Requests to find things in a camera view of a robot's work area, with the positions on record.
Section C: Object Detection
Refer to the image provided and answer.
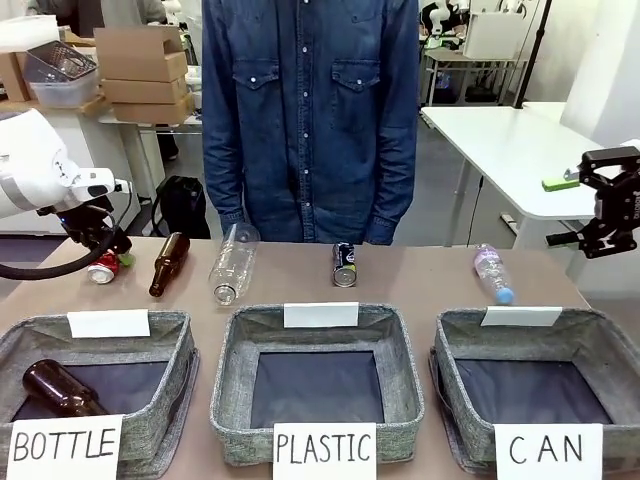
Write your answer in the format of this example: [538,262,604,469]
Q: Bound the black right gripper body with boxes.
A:
[593,168,640,229]

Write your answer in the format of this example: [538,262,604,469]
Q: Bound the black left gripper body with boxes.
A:
[62,201,122,251]

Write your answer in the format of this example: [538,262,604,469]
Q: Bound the red drink can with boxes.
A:
[87,249,123,285]

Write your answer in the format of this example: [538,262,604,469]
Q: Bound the grey fabric basket can label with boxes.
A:
[428,305,640,476]

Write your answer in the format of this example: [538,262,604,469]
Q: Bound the grey fabric basket bottle label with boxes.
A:
[0,309,201,480]

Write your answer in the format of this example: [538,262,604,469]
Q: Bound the paper sign CAN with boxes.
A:
[494,422,605,480]

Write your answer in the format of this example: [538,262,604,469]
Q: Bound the black drink can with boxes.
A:
[332,242,360,289]

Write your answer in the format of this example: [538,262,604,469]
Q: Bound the grey fabric basket plastic label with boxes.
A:
[209,302,426,467]

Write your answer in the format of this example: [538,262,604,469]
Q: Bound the brown glass bottle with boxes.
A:
[148,232,192,300]
[22,359,112,418]

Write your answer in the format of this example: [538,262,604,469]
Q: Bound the black backpack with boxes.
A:
[151,175,212,240]

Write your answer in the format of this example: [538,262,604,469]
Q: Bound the blank white card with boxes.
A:
[480,305,564,328]
[67,309,151,339]
[283,301,360,329]

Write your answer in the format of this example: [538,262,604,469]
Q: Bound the white desk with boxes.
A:
[97,107,206,201]

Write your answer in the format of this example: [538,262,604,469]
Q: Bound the white partition panel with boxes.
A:
[558,0,640,147]

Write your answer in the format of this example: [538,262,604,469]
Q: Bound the white table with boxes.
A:
[420,102,640,251]

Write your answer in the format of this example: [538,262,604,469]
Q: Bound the clear plastic bottle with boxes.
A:
[208,223,261,307]

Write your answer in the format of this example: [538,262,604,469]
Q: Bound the purple label plastic bottle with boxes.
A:
[473,243,517,305]

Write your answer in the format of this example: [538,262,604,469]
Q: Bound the black tripod pole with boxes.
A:
[519,0,549,109]

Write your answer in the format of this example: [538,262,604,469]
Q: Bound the flat cardboard box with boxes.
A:
[110,94,196,124]

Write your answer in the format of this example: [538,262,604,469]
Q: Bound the clear plastic bins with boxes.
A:
[22,40,99,109]

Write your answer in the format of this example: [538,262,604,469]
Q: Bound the small cardboard box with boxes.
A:
[0,49,32,103]

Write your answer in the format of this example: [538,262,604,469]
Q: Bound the open cardboard box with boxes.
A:
[93,25,189,84]

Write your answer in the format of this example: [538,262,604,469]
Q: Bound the paper sign BOTTLE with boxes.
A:
[7,413,125,480]

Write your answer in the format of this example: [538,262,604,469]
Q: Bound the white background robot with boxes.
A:
[419,0,472,39]

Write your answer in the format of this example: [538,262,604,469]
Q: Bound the person in denim shirt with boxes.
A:
[201,0,421,246]

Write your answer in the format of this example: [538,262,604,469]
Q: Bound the paper sign PLASTIC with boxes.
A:
[272,422,378,480]

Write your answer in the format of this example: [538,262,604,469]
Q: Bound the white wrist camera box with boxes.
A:
[73,168,122,201]

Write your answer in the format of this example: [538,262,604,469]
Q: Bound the thin black camera cable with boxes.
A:
[113,180,134,236]

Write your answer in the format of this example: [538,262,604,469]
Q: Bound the thick black arm hose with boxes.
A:
[0,238,117,281]

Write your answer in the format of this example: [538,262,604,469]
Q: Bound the background metal frame table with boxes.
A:
[422,47,529,106]

